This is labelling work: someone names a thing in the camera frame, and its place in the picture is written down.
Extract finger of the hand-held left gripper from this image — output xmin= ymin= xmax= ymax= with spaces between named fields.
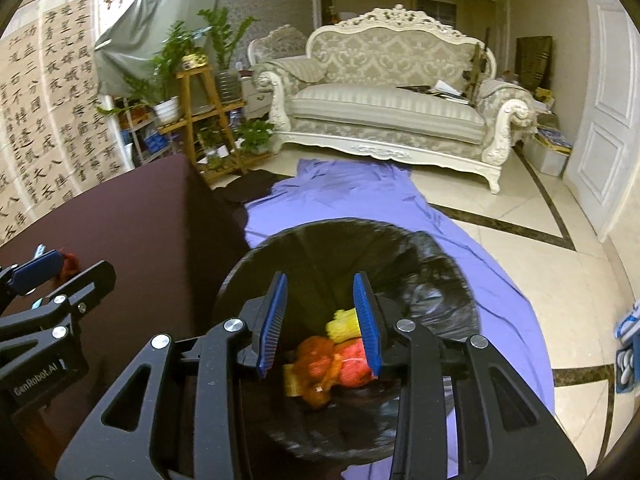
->
xmin=47 ymin=260 xmax=117 ymax=318
xmin=0 ymin=250 xmax=65 ymax=306

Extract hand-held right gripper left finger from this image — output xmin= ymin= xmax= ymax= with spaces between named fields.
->
xmin=55 ymin=272 xmax=289 ymax=480

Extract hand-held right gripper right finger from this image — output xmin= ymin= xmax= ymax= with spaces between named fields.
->
xmin=353 ymin=272 xmax=588 ymax=480

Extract yellow foam fruit net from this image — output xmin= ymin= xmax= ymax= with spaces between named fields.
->
xmin=325 ymin=307 xmax=362 ymax=344

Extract red foam fruit net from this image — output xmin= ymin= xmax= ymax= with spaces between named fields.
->
xmin=332 ymin=337 xmax=376 ymax=389

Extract orange red mesh waste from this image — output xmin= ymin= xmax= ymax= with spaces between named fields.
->
xmin=282 ymin=336 xmax=346 ymax=409

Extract bin with black bag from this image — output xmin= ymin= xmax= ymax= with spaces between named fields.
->
xmin=212 ymin=217 xmax=481 ymax=463

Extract purple cloth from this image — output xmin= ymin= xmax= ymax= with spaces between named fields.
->
xmin=242 ymin=157 xmax=557 ymax=480

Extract black cloth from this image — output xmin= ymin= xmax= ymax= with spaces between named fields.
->
xmin=212 ymin=170 xmax=277 ymax=207

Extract metal shelf with blue crate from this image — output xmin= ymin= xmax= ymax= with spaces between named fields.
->
xmin=117 ymin=109 xmax=172 ymax=167

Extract small green floor plant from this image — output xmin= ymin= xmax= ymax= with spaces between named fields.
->
xmin=234 ymin=119 xmax=277 ymax=157

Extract wooden plant stand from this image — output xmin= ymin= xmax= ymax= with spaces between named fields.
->
xmin=159 ymin=65 xmax=247 ymax=182

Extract ornate white sofa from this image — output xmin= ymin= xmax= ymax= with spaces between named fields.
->
xmin=252 ymin=4 xmax=538 ymax=194

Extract leafy plant in white pot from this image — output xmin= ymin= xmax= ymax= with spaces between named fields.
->
xmin=124 ymin=20 xmax=197 ymax=125

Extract papers on sofa seat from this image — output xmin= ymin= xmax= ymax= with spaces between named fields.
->
xmin=397 ymin=80 xmax=474 ymax=107

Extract white storage box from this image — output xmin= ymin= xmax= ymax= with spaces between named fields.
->
xmin=529 ymin=127 xmax=574 ymax=178

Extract blue fabric organiser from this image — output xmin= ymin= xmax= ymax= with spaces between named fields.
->
xmin=615 ymin=342 xmax=640 ymax=397

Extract white and blue sneaker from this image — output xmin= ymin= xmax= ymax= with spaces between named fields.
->
xmin=614 ymin=300 xmax=640 ymax=344

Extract grey curtain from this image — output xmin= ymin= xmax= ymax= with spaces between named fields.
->
xmin=94 ymin=0 xmax=226 ymax=102

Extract tall plant in grey pot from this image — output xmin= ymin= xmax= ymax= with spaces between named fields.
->
xmin=196 ymin=7 xmax=259 ymax=105

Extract ornate white armchair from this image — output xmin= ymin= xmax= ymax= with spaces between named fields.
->
xmin=247 ymin=25 xmax=312 ymax=122

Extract toy rifle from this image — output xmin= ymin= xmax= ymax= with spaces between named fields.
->
xmin=465 ymin=30 xmax=489 ymax=97

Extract dark brown patterned panel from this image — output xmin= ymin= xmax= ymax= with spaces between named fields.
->
xmin=515 ymin=35 xmax=554 ymax=94

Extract white door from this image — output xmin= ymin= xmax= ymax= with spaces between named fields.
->
xmin=562 ymin=0 xmax=640 ymax=242

